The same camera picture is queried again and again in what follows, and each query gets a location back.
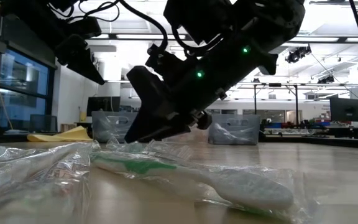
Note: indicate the black workstation frame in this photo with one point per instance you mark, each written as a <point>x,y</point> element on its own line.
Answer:
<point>275,84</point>

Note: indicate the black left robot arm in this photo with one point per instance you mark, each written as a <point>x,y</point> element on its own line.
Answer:
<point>26,18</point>

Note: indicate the long ceiling light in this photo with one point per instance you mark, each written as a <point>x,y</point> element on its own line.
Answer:
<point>315,39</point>
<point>135,36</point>

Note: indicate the dark-framed window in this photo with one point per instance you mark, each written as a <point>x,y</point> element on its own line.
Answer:
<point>23,73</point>

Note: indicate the dark grey plastic bin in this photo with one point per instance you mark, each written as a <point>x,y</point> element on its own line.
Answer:
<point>129,124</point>
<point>244,130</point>

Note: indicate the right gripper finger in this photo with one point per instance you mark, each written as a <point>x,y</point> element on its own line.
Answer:
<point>148,124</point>
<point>172,132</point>

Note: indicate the blue toothbrush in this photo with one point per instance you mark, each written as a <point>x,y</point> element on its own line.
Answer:
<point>225,133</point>

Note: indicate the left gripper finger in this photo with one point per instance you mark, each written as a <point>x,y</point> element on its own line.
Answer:
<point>87,70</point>

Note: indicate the yellow cloth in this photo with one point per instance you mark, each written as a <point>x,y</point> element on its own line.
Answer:
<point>70,134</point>

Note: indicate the black ceiling camera rig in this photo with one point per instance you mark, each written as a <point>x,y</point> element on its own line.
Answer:
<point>295,56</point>

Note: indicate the black monitor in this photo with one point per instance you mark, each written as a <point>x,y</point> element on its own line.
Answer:
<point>346,109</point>
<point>102,106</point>

